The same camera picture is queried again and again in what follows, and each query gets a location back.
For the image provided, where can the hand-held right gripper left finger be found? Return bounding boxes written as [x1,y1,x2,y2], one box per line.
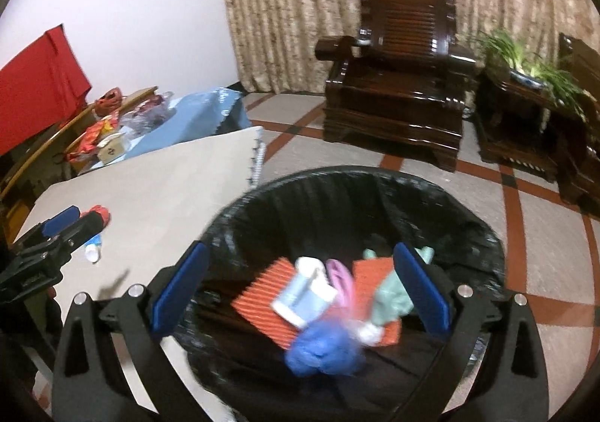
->
[51,241,212,422]

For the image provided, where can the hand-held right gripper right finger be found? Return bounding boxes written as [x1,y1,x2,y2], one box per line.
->
[393,241,550,422]

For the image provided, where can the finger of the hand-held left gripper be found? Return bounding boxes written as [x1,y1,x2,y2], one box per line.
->
[12,205,81,250]
[44,213,105,274]

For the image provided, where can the white plastic bottle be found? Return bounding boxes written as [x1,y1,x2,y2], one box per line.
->
[83,235,103,264]

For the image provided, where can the green rubber glove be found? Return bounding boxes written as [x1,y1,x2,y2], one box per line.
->
[362,245,435,328]

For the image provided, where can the white tissue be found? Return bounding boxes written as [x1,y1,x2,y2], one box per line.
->
[357,323,384,346]

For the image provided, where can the large orange foam net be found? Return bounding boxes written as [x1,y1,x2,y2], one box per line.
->
[229,257,303,352]

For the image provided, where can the blue plastic bag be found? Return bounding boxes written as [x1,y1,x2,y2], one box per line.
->
[282,313,367,379]

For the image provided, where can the light blue plastic tube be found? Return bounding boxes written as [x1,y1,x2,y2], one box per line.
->
[271,256,340,329]

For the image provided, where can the waste bin with black liner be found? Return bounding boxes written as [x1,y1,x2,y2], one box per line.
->
[180,165,510,422]

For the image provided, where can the light wooden chair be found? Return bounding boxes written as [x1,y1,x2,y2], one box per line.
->
[0,102,97,217]

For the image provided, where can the gold tissue box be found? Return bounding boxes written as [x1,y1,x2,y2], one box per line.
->
[96,133,131,166]

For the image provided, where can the red snack packets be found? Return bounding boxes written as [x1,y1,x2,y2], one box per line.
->
[69,119,119,158]

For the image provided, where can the red gift bag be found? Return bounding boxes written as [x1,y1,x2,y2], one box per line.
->
[94,88,125,119]

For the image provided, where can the red cloth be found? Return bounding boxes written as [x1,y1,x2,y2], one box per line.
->
[0,25,93,159]

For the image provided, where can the pile of snack packets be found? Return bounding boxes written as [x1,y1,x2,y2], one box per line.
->
[64,85,159,161]

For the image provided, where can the blue tablecloth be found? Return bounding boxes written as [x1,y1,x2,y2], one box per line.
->
[90,87,252,171]

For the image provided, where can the dark wooden side table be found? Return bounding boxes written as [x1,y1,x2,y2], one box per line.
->
[475,66,566,181]

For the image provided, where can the dark wooden armchair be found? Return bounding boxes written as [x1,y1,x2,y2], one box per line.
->
[557,32,600,217]
[314,0,480,173]

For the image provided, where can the green potted plant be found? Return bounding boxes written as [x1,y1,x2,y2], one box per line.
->
[474,27,589,119]

